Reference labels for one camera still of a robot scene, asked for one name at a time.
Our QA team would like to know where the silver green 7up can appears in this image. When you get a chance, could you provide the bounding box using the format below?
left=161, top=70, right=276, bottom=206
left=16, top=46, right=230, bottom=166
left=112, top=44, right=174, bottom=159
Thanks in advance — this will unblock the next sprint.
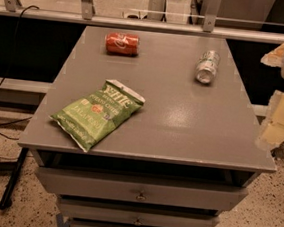
left=195, top=50, right=221, bottom=85

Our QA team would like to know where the red coke can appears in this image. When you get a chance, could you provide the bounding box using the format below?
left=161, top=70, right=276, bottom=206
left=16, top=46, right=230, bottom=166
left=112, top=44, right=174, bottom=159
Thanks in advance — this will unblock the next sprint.
left=105, top=32, right=140, bottom=56

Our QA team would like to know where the grey drawer cabinet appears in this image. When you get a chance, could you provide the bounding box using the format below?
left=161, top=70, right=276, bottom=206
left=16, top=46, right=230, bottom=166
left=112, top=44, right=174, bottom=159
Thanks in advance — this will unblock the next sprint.
left=20, top=27, right=275, bottom=217

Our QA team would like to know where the green jalapeno chips bag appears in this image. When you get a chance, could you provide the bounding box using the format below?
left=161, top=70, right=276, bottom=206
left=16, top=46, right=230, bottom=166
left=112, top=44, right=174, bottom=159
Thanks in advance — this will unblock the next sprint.
left=50, top=79, right=145, bottom=152

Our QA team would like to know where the top grey drawer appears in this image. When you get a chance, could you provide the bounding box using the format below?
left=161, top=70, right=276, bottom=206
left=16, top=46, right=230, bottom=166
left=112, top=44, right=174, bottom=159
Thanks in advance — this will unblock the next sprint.
left=36, top=167, right=248, bottom=211

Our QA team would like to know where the middle grey drawer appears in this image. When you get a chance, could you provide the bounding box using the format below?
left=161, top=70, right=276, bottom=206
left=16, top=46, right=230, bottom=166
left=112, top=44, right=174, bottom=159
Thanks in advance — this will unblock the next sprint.
left=57, top=198, right=219, bottom=227

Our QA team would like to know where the black stand leg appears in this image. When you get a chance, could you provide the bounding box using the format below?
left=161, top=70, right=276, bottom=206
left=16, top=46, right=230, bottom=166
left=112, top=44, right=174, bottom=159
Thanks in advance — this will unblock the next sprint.
left=0, top=147, right=28, bottom=211

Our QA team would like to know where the metal railing frame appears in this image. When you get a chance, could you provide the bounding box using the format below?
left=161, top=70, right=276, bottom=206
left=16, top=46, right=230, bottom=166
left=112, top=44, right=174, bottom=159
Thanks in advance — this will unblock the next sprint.
left=0, top=0, right=284, bottom=43

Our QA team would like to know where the black cable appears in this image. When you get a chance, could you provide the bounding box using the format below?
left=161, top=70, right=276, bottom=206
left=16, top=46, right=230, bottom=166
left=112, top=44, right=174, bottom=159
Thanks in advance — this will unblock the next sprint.
left=0, top=1, right=44, bottom=143

